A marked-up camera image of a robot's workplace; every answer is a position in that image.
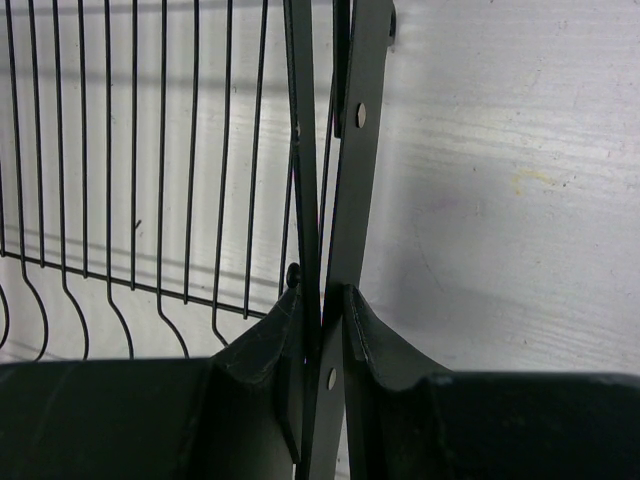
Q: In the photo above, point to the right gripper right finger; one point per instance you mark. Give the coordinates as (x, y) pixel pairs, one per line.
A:
(408, 417)

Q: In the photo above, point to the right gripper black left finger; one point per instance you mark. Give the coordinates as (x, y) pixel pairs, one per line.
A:
(235, 415)

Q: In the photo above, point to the black wire dish rack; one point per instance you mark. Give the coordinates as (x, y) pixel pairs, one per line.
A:
(163, 183)

